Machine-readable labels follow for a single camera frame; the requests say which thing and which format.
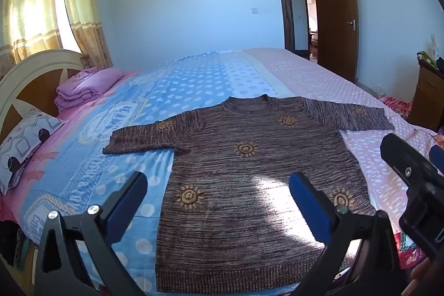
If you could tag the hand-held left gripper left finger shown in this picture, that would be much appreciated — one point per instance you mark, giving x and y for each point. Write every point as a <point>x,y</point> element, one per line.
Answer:
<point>128,209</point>

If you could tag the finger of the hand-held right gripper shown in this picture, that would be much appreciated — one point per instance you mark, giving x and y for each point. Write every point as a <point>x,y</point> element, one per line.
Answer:
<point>399,152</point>

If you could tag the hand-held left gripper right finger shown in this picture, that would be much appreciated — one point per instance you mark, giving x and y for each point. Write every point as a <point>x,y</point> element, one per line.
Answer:
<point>312,209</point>

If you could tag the brown knit sweater sun pattern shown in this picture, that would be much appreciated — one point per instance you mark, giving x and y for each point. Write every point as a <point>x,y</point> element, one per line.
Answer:
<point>242,178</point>

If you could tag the person's right hand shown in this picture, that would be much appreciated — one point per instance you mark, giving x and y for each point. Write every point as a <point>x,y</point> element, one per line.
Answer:
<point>428,280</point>

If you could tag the red patterned cloth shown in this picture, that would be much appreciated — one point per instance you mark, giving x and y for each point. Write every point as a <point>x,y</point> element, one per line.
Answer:
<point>395,105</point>

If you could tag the brown wooden cabinet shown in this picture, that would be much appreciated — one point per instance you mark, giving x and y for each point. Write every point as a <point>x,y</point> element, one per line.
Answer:
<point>428,98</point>

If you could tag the green item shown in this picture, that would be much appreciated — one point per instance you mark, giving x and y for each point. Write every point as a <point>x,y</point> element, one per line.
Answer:
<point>425,57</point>

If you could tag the grey patterned pillow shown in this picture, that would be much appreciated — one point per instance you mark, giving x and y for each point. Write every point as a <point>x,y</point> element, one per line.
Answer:
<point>24,147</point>

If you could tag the folded pink quilt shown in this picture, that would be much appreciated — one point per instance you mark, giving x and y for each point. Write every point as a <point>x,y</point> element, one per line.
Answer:
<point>86,88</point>

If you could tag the brown wooden door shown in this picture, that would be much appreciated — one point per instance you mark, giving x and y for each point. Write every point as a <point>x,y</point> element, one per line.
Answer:
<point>336,39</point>

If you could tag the blue pink dotted bed sheet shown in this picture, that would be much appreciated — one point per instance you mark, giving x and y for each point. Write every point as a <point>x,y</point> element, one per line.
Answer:
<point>208,81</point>

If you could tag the cream wooden headboard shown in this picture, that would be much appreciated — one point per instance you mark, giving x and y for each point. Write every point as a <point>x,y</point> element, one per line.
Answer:
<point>31,81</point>

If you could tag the window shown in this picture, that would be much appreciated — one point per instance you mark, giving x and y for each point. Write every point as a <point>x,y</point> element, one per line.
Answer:
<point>62,18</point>

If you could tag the white wall socket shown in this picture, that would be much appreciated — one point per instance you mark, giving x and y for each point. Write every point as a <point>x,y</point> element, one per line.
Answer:
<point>433,43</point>

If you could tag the white wall switch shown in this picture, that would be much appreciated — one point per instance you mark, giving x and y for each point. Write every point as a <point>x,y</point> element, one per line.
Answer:
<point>254,10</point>

